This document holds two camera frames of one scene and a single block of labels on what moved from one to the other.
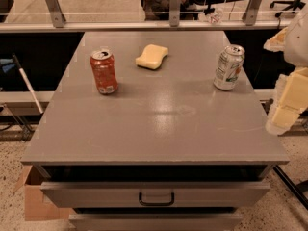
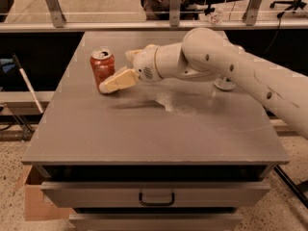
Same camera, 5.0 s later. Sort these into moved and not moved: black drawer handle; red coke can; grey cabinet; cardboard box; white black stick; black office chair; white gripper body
Moved: white gripper body
Not moved: white black stick; black drawer handle; cardboard box; red coke can; black office chair; grey cabinet
